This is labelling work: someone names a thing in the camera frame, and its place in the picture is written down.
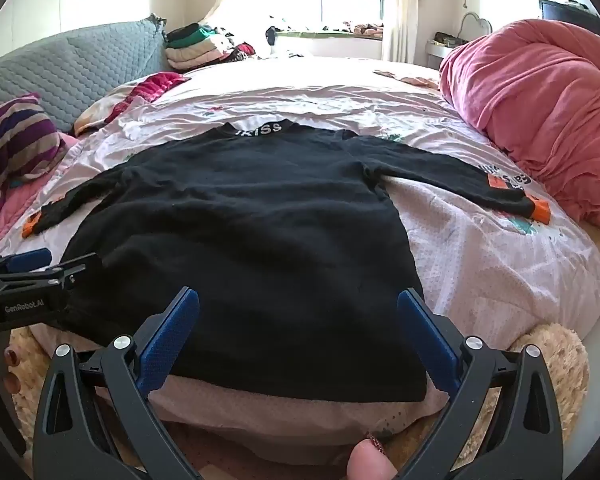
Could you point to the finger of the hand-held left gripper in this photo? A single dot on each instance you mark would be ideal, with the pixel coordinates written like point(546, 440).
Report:
point(27, 259)
point(80, 266)

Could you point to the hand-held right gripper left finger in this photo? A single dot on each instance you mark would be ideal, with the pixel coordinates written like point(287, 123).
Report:
point(172, 340)

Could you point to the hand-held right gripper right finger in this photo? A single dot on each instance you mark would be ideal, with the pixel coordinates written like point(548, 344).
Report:
point(430, 340)

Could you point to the black sweater with orange cuffs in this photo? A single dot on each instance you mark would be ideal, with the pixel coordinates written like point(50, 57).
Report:
point(255, 235)

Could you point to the pile of folded clothes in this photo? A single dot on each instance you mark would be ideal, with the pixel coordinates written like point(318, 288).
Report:
point(195, 50)

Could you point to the clothes on window sill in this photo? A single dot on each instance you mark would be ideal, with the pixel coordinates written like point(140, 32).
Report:
point(360, 27)

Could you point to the person's left hand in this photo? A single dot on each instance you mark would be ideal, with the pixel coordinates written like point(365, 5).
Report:
point(12, 385)

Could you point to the person's right hand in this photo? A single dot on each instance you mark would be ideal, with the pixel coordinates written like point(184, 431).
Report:
point(367, 462)

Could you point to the pink strawberry printed bedspread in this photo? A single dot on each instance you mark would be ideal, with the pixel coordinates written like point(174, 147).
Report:
point(480, 260)

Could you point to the purple striped pillow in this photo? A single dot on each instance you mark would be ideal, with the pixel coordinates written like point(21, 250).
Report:
point(15, 135)

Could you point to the magenta floral cloth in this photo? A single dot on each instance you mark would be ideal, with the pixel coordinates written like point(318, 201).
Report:
point(155, 85)

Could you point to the grey quilted headboard cover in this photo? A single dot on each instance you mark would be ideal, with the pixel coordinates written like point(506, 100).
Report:
point(80, 70)

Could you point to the pink duvet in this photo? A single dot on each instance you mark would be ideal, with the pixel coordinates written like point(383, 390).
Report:
point(530, 100)

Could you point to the white desk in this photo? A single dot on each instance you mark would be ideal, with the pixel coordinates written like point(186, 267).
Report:
point(437, 52)

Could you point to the black and white plush toy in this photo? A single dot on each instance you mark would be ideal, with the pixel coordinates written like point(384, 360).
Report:
point(270, 40)

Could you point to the white curtain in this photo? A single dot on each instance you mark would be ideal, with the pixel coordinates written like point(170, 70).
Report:
point(400, 10)

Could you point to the black monitor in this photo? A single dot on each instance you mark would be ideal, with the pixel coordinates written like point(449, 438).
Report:
point(565, 12)

